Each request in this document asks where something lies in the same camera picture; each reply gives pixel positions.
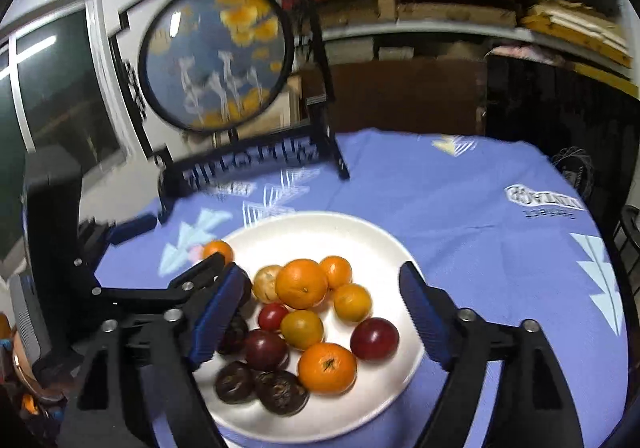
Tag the black flat monitor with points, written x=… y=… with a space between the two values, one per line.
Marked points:
x=550 y=113

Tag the yellow-orange tangerine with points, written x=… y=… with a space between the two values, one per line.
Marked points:
x=302 y=328

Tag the dark red plum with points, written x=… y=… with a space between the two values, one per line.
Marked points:
x=265 y=350
x=374 y=339

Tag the shiny orange-brown object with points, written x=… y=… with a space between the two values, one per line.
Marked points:
x=25 y=368

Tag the round deer painting table screen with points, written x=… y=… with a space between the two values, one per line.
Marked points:
x=215 y=63

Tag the large orange tangerine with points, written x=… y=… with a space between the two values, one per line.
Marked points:
x=301 y=283

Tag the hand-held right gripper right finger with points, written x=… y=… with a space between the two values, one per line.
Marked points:
x=425 y=318

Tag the white framed window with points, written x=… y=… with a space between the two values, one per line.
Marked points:
x=50 y=93

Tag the white round plate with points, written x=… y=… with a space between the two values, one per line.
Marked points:
x=360 y=248

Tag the dark brown passion fruit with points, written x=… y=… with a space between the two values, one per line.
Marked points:
x=281 y=392

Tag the blue printed tablecloth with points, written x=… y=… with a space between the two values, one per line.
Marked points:
x=450 y=228

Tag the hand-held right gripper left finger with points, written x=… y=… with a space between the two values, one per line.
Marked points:
x=220 y=318

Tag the white shelving unit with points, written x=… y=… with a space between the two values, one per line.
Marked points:
x=450 y=36

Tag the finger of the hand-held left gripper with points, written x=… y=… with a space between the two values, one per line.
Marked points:
x=150 y=295
x=132 y=228

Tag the small red plum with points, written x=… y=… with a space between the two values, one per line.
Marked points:
x=273 y=317

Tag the pale yellow fruit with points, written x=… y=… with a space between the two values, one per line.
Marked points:
x=266 y=283

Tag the brown cardboard sheet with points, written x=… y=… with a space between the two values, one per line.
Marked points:
x=400 y=98

